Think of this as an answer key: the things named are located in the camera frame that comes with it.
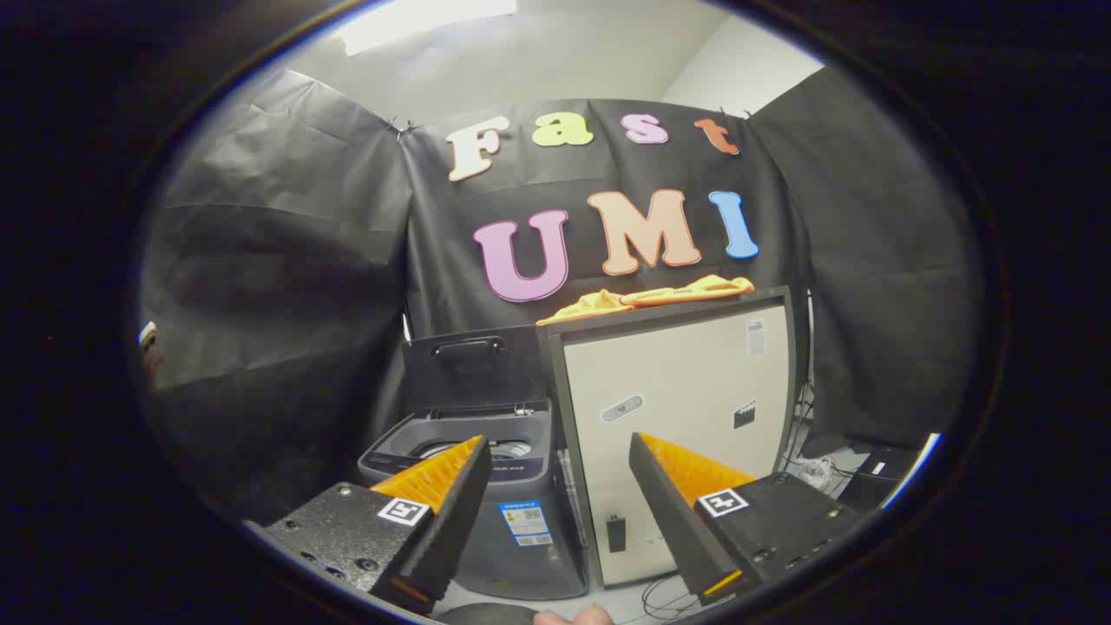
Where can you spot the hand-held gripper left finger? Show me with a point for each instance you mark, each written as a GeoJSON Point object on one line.
{"type": "Point", "coordinates": [451, 521]}

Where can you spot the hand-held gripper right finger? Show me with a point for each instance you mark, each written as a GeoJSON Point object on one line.
{"type": "Point", "coordinates": [673, 521]}

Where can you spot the grey washing machine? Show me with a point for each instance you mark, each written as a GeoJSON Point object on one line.
{"type": "Point", "coordinates": [529, 486]}

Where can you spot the orange polo shirt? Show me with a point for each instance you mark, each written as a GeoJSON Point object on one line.
{"type": "Point", "coordinates": [660, 296]}

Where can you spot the black box on floor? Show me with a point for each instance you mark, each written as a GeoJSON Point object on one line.
{"type": "Point", "coordinates": [881, 473]}

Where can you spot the black backdrop cloth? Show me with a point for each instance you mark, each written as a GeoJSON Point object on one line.
{"type": "Point", "coordinates": [295, 260]}

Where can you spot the white cabinet with dark frame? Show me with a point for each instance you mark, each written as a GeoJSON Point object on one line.
{"type": "Point", "coordinates": [677, 373]}

